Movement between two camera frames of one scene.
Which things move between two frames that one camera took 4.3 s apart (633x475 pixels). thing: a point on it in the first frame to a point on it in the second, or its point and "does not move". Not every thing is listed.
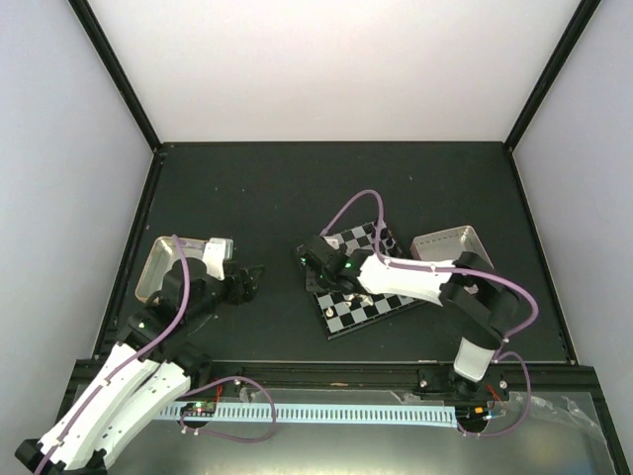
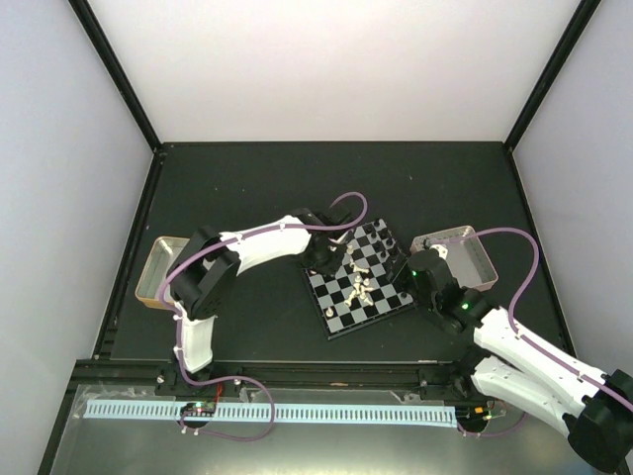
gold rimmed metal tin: (158, 263) does not move
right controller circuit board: (472, 414) does not move
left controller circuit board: (207, 408) does not move
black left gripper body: (236, 295) to (321, 263)
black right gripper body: (319, 283) to (404, 281)
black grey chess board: (343, 313) does not move
